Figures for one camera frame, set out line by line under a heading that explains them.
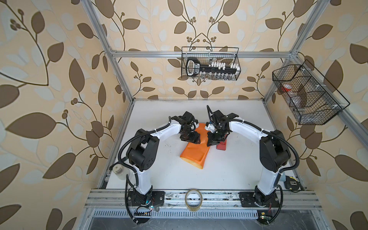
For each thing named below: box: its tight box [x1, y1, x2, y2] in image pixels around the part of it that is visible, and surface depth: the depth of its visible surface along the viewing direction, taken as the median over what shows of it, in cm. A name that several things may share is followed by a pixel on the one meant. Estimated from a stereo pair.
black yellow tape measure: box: [283, 175, 300, 191], surface depth 79 cm
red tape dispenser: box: [216, 138, 227, 151], surface depth 93 cm
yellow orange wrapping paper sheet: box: [180, 123, 210, 170], surface depth 86 cm
